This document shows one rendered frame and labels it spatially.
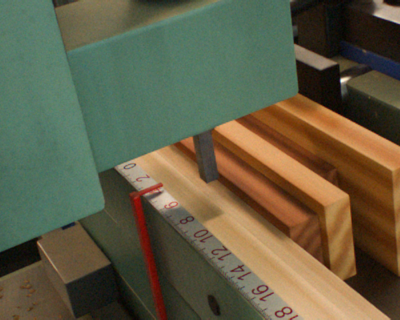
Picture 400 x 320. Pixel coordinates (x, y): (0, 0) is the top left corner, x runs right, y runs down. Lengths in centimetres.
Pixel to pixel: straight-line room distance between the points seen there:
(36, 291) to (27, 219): 33
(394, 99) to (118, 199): 19
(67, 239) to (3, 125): 31
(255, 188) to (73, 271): 19
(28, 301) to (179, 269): 25
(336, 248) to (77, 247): 25
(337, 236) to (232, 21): 13
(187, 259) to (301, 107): 13
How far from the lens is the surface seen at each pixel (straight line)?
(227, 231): 45
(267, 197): 48
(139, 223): 48
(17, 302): 70
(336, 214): 46
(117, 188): 53
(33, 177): 37
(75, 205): 38
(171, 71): 42
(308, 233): 46
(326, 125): 50
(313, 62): 52
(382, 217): 47
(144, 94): 42
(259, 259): 42
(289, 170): 49
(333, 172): 49
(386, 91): 56
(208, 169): 49
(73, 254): 64
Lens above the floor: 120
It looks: 29 degrees down
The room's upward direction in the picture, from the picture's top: 11 degrees counter-clockwise
